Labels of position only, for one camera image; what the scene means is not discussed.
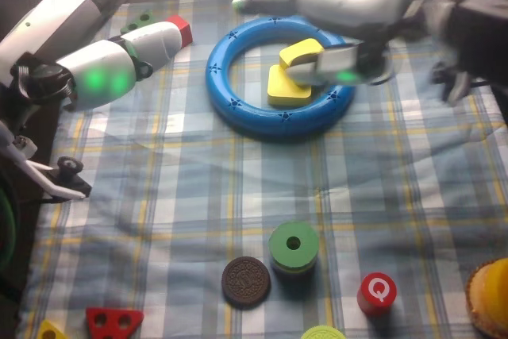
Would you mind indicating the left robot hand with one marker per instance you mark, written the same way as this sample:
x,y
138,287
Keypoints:
x,y
156,43

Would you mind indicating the green block with holes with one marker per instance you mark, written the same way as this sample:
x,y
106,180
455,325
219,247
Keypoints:
x,y
137,23

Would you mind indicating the red rectangular block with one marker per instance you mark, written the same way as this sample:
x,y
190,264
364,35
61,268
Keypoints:
x,y
183,31

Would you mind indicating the chocolate sandwich cookie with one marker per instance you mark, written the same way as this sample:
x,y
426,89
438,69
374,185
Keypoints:
x,y
246,281

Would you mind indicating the red triangle block with holes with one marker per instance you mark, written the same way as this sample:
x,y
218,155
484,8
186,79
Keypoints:
x,y
113,323

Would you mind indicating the yellow triangle block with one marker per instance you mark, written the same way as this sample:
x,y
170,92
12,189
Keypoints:
x,y
49,333

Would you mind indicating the yellow toy cupcake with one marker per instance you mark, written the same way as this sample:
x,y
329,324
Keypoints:
x,y
492,295

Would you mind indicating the lime green disc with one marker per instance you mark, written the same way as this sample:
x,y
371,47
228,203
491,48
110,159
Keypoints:
x,y
323,333

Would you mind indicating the blue plaid cloth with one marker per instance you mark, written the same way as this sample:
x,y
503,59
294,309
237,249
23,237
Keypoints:
x,y
198,196

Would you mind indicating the green hoop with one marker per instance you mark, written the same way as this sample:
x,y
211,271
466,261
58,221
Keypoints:
x,y
11,228

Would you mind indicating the green cylinder with hole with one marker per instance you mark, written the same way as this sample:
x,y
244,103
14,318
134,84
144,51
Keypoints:
x,y
279,245

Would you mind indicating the red cylinder with letter Q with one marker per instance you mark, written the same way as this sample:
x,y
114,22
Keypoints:
x,y
377,293

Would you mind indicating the white bracket with black knob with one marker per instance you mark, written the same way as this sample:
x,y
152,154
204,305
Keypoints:
x,y
59,186

